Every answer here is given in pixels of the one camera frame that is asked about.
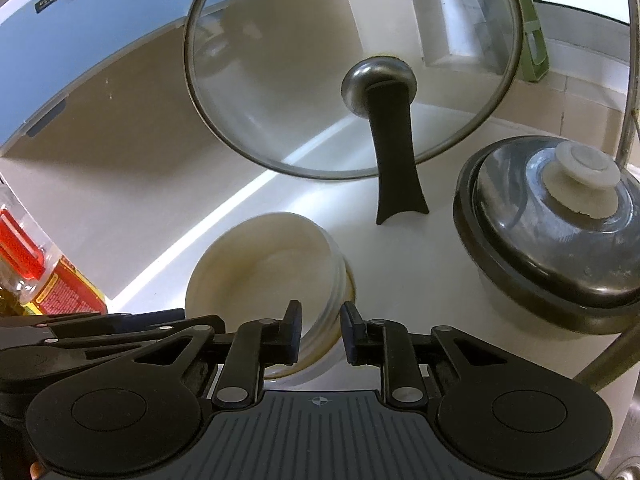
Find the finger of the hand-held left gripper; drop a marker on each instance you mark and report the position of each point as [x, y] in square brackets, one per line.
[150, 322]
[70, 351]

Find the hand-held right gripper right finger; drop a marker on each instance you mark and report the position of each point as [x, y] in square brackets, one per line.
[351, 337]

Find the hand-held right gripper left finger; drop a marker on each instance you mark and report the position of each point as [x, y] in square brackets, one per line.
[294, 332]

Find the cream ribbed bowl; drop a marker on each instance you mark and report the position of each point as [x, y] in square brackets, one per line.
[260, 270]

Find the steel pot lid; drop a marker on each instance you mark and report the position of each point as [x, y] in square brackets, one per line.
[525, 240]

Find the steel pot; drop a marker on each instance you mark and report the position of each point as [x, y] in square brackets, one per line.
[550, 320]

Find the steel sink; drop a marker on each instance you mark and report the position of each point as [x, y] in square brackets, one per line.
[630, 440]

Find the blue kitchen appliance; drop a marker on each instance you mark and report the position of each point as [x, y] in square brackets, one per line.
[100, 25]

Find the green cutting board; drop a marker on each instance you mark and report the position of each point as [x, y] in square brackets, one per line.
[535, 50]

